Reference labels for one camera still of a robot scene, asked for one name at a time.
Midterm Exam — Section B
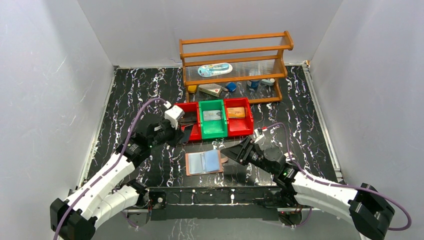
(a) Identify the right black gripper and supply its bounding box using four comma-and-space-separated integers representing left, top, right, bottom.
220, 136, 276, 175

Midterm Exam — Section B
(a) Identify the pink leather card holder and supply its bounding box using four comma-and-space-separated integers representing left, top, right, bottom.
185, 149, 229, 176

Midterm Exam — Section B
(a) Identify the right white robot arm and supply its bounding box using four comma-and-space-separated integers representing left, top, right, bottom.
221, 137, 395, 240

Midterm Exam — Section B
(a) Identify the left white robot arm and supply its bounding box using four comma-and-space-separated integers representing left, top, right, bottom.
50, 105, 192, 240

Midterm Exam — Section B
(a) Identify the dark credit card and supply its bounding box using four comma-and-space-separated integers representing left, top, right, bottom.
179, 111, 198, 126

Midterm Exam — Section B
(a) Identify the red bin with dark card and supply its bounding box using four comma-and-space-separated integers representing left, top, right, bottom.
175, 102, 202, 142

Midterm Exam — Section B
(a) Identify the red bin with orange card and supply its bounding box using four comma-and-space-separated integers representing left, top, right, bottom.
223, 97, 254, 137

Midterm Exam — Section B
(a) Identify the grey credit card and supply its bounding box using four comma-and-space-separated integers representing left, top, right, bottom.
202, 110, 222, 121

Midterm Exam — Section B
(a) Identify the orange credit card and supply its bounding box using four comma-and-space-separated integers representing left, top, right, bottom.
226, 106, 246, 119

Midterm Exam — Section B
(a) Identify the green plastic bin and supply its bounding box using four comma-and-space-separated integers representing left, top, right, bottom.
198, 99, 228, 140

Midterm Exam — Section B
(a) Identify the yellow small object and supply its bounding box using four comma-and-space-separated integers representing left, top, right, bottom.
187, 85, 198, 94

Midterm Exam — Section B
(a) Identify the blue small object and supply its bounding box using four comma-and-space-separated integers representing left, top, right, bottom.
225, 82, 237, 93

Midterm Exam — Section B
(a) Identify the blue cup on shelf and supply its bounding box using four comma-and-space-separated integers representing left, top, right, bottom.
246, 79, 261, 90

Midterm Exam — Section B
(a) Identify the blue white oval package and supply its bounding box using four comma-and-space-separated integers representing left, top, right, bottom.
197, 62, 233, 78

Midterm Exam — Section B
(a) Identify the teal white tube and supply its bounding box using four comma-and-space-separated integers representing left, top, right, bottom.
260, 78, 276, 86

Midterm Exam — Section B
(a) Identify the wooden shelf rack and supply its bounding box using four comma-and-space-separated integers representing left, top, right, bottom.
178, 30, 294, 104

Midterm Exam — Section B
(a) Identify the black base frame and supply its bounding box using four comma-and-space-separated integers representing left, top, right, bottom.
117, 185, 314, 228

